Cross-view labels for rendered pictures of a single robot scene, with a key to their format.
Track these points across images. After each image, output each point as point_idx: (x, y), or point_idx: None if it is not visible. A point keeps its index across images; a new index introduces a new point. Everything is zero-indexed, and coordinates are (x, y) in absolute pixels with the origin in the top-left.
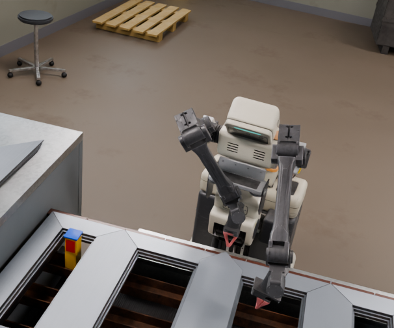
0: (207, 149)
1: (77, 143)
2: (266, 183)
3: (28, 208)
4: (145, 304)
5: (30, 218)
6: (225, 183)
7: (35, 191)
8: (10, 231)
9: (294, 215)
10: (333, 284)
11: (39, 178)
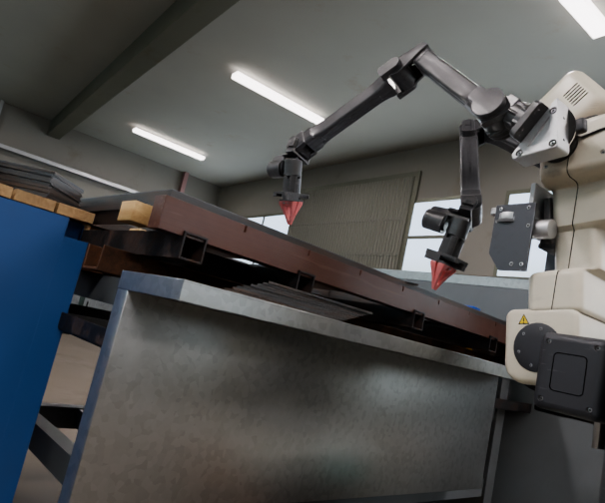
0: (460, 144)
1: None
2: (519, 204)
3: (496, 299)
4: None
5: (497, 315)
6: (460, 188)
7: (512, 290)
8: (463, 299)
9: None
10: (296, 238)
11: (522, 280)
